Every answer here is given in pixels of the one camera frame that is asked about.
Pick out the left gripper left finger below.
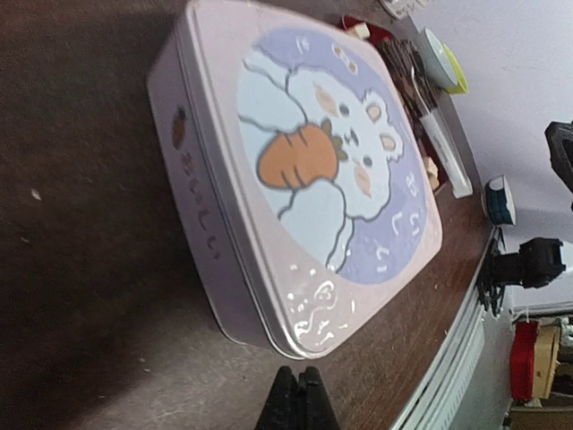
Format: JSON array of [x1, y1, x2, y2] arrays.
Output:
[[255, 366, 299, 430]]

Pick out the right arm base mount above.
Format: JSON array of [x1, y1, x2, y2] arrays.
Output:
[[475, 230, 572, 316]]

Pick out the red chocolate tray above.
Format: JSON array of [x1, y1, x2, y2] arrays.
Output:
[[338, 15, 448, 192]]

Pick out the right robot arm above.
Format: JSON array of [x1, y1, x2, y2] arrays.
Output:
[[544, 121, 573, 192]]

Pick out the white mug yellow inside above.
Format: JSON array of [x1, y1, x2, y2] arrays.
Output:
[[380, 0, 432, 20]]

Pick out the cardboard box in background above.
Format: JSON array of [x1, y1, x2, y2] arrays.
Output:
[[533, 323, 572, 399]]

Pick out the white metal tongs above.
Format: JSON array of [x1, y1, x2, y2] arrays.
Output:
[[422, 65, 473, 199]]

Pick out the lilac bunny tin lid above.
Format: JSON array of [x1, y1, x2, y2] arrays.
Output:
[[183, 1, 442, 359]]

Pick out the yellow green small bowl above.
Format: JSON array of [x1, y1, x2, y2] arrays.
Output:
[[442, 44, 469, 95]]

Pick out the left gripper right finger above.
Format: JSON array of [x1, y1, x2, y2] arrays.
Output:
[[300, 366, 341, 430]]

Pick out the blue spiral patterned bowl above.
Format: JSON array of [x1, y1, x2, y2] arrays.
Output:
[[418, 28, 458, 88]]

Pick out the front aluminium rail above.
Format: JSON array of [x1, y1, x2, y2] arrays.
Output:
[[390, 228, 513, 430]]

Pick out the red box in background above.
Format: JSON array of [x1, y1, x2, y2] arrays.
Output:
[[509, 322, 538, 401]]

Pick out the white bowl near right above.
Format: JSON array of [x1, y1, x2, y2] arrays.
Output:
[[482, 175, 517, 226]]

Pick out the lilac tin box with dividers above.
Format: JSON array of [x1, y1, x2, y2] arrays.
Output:
[[147, 14, 274, 348]]

